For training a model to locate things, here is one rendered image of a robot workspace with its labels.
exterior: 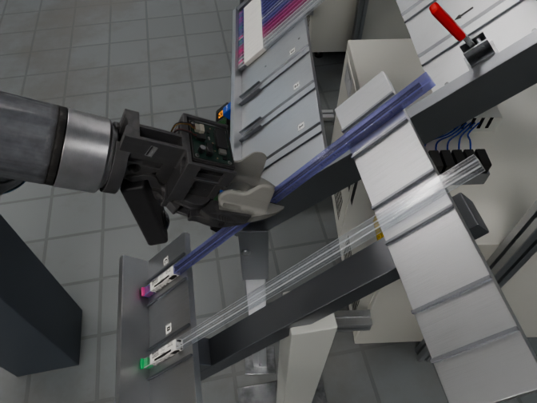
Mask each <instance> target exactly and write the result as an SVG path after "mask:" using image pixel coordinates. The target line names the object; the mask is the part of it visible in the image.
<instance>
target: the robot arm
mask: <svg viewBox="0 0 537 403"><path fill-rule="evenodd" d="M196 121H197V122H196ZM202 122H203V123H202ZM205 123H206V124H205ZM207 124H208V125H207ZM175 126H176V127H175ZM174 127H175V129H174ZM227 128H228V125H226V124H222V123H219V122H214V121H211V120H208V119H204V118H199V117H197V116H193V115H190V114H185V113H182V115H181V117H180V119H179V121H178V122H177V123H176V124H175V125H174V126H173V128H172V129H171V132H170V131H167V130H161V129H158V128H154V127H151V126H145V125H142V124H140V120H139V112H137V111H134V110H128V109H125V110H124V112H123V115H122V117H121V120H120V122H113V123H112V122H111V121H110V119H109V118H105V117H102V116H98V115H95V114H90V113H86V112H83V111H80V110H74V109H70V108H67V107H64V106H59V105H55V104H52V103H48V102H43V101H40V100H37V99H33V98H28V97H24V96H21V95H17V94H12V93H8V92H5V91H1V90H0V195H2V194H7V193H9V192H11V191H13V190H15V189H17V188H18V187H20V186H21V185H23V184H24V183H25V182H33V183H38V184H45V185H50V186H51V185H53V186H54V187H59V188H64V189H69V190H78V191H83V192H89V193H96V192H97V191H98V190H100V191H101V192H105V193H110V194H115V193H116V192H117V191H118V190H119V188H120V187H121V193H122V195H123V197H124V199H125V201H126V203H127V204H128V206H129V208H130V210H131V212H132V214H133V216H134V218H135V220H136V222H137V224H138V226H139V228H140V229H141V231H142V233H143V235H144V237H145V239H146V241H147V243H148V245H159V244H163V243H166V242H167V241H168V232H167V229H168V228H169V215H168V214H167V212H166V211H165V209H164V207H166V208H167V209H168V210H169V211H170V212H171V213H172V214H175V213H179V214H180V215H183V216H186V217H187V218H188V221H197V222H200V223H201V224H204V225H208V226H212V227H219V228H222V227H230V226H235V225H244V224H245V223H247V222H253V221H259V220H262V219H265V218H268V217H271V216H273V215H275V214H277V213H279V212H280V211H281V210H283V208H284V206H283V205H280V204H276V203H272V202H270V201H271V199H272V196H273V194H274V191H275V190H274V188H275V186H274V185H273V184H272V183H271V182H269V181H267V180H265V179H263V178H262V177H261V175H262V172H263V169H264V167H265V163H266V159H267V158H266V155H265V154H264V153H262V152H252V153H251V154H249V155H248V156H246V157H245V158H243V159H241V160H238V161H234V160H233V152H232V148H231V143H230V139H229V132H228V130H227ZM173 129H174V130H173ZM219 190H224V191H222V192H220V193H219V194H218V201H215V200H214V198H215V196H216V195H217V193H218V191H219ZM237 190H240V191H237ZM163 206H164V207H163Z"/></svg>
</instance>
